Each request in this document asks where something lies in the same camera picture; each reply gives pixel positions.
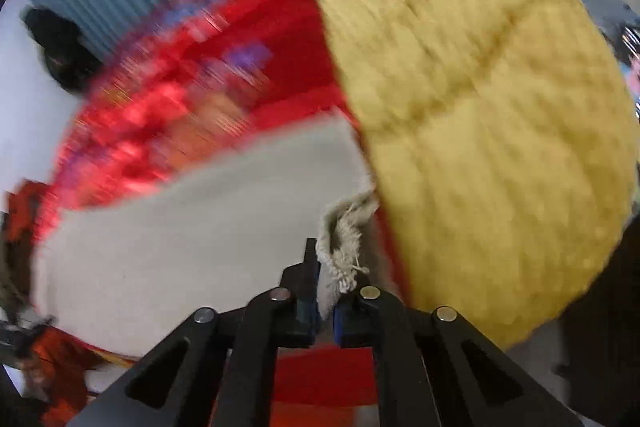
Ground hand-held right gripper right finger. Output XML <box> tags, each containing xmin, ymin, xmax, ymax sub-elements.
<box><xmin>334</xmin><ymin>273</ymin><xmax>586</xmax><ymax>427</ymax></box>

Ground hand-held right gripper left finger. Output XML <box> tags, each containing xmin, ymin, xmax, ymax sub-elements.
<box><xmin>67</xmin><ymin>237</ymin><xmax>322</xmax><ymax>427</ymax></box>

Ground khaki pants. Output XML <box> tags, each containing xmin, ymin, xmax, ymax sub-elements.
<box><xmin>35</xmin><ymin>112</ymin><xmax>381</xmax><ymax>358</ymax></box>

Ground orange fleece clothing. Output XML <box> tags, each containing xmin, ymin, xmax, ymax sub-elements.
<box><xmin>22</xmin><ymin>327</ymin><xmax>103</xmax><ymax>427</ymax></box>

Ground red satin quilt yellow backing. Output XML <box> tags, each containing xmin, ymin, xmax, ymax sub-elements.
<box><xmin>37</xmin><ymin>0</ymin><xmax>638</xmax><ymax>408</ymax></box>

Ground dark nightstand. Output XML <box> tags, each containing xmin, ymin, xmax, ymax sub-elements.
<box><xmin>560</xmin><ymin>217</ymin><xmax>640</xmax><ymax>427</ymax></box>

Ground orange red garment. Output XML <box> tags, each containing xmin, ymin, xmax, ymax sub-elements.
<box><xmin>5</xmin><ymin>179</ymin><xmax>51</xmax><ymax>240</ymax></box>

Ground dark hanging coat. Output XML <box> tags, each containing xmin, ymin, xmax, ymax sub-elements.
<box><xmin>22</xmin><ymin>7</ymin><xmax>103</xmax><ymax>95</ymax></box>

